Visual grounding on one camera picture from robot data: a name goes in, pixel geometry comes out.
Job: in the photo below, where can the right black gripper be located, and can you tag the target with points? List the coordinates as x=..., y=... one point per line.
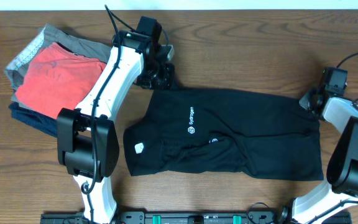
x=304, y=101

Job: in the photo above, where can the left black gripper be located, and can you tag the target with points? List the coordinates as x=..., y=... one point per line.
x=167, y=82

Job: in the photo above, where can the black polo shirt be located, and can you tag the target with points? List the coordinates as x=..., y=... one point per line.
x=218, y=130

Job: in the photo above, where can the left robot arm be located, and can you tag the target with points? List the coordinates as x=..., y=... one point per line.
x=86, y=137

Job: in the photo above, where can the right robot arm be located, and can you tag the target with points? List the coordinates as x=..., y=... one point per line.
x=328, y=202

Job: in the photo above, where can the red folded shirt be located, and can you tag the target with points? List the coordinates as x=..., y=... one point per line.
x=56, y=79

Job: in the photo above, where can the navy folded garment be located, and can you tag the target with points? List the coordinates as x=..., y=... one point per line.
x=34, y=119

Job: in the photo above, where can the grey folded garment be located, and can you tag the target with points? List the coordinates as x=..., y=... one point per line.
x=17, y=68

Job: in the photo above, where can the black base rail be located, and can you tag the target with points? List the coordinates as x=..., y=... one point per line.
x=197, y=218

